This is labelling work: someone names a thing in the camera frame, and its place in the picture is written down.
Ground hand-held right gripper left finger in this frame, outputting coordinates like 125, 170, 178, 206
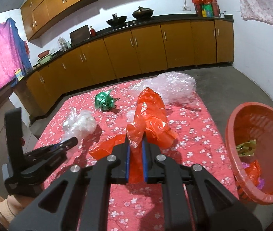
9, 135, 130, 231

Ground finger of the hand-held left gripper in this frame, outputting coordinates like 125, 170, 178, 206
28, 149, 67, 174
24, 137, 78, 160

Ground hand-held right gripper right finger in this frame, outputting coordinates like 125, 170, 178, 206
142, 137, 263, 231

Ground clear white plastic bag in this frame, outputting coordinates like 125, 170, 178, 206
62, 107, 97, 143

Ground orange plastic bag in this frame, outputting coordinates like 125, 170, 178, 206
241, 160, 262, 186
88, 88, 178, 184

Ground olive green plastic bag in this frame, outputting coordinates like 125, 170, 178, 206
235, 140, 257, 157

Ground red plastic basket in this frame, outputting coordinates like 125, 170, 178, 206
225, 103, 273, 205

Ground person's left forearm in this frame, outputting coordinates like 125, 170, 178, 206
0, 194, 31, 229

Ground red floral tablecloth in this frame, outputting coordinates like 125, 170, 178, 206
33, 77, 239, 231

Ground dark green shiny bag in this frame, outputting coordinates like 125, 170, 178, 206
95, 90, 118, 111

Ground green basin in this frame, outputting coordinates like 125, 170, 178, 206
37, 54, 55, 65

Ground clear bubble wrap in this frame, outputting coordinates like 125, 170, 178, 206
129, 72, 197, 106

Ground clear bagged jar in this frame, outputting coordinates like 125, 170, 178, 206
58, 37, 71, 51

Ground dark cutting board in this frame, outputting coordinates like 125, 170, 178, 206
70, 25, 90, 44

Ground wooden lower kitchen cabinets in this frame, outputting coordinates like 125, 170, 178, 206
13, 19, 234, 123

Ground black wok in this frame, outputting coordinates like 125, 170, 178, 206
106, 14, 127, 27

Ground black kitchen countertop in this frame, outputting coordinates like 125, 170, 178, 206
14, 14, 234, 82

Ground black pot with lid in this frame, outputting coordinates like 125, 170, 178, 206
132, 6, 154, 20

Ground green box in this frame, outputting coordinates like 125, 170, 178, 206
200, 3, 214, 17

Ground wooden upper wall cabinets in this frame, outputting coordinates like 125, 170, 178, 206
20, 0, 217, 41

